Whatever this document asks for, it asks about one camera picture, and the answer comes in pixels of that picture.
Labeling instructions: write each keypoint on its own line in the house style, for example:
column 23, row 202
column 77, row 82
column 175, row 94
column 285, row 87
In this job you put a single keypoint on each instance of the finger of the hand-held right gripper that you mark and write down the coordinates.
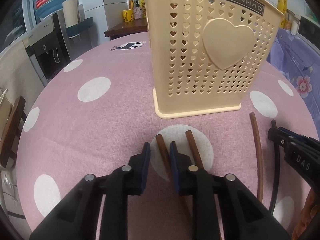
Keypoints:
column 290, row 133
column 275, row 136

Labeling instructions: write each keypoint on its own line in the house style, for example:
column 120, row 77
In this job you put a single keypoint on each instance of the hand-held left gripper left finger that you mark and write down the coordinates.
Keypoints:
column 146, row 165

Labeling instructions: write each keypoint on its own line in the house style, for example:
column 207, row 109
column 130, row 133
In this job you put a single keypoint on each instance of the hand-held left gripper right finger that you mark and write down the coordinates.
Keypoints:
column 174, row 165

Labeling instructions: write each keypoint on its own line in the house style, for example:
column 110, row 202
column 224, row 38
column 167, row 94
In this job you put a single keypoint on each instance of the brown wooden chopstick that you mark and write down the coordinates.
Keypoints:
column 192, row 145
column 258, row 155
column 162, row 147

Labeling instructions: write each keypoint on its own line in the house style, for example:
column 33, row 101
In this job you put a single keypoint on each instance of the beige perforated utensil holder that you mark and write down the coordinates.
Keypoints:
column 190, row 55

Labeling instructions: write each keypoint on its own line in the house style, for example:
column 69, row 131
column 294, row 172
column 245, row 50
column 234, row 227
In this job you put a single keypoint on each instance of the person's right hand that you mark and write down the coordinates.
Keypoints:
column 310, row 210

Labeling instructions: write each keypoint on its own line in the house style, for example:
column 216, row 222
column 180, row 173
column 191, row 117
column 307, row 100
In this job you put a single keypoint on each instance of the pink polka dot tablecloth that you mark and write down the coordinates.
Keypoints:
column 100, row 130

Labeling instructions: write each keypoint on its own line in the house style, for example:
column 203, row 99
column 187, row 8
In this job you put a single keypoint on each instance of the purple floral cloth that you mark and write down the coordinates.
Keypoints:
column 295, row 62

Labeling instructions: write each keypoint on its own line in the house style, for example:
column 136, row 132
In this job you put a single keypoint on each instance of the yellow patterned cylinder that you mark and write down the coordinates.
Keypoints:
column 282, row 5

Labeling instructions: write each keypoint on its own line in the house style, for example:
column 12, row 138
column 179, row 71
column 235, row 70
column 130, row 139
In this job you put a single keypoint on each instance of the dark wooden cabinet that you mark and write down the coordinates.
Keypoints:
column 125, row 28

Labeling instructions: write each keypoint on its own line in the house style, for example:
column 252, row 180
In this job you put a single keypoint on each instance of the small dark wooden stool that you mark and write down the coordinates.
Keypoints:
column 12, row 130

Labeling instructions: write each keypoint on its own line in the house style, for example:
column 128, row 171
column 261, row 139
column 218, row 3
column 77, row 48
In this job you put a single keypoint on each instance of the yellow mug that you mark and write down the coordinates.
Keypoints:
column 128, row 16

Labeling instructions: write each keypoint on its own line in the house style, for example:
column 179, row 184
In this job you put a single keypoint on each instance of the floral small bottle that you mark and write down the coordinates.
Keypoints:
column 137, row 11

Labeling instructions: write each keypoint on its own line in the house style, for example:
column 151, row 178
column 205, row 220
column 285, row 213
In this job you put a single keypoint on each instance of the yellow soap dispenser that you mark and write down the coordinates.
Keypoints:
column 143, row 8

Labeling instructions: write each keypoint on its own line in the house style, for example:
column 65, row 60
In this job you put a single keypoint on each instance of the silver black water dispenser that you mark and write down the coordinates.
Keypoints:
column 45, row 42

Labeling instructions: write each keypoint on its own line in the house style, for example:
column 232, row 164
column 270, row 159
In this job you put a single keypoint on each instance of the white framed window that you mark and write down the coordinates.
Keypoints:
column 15, row 17

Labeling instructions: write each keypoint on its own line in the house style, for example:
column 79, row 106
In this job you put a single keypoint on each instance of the dark blue wall tray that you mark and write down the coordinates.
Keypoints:
column 80, row 27

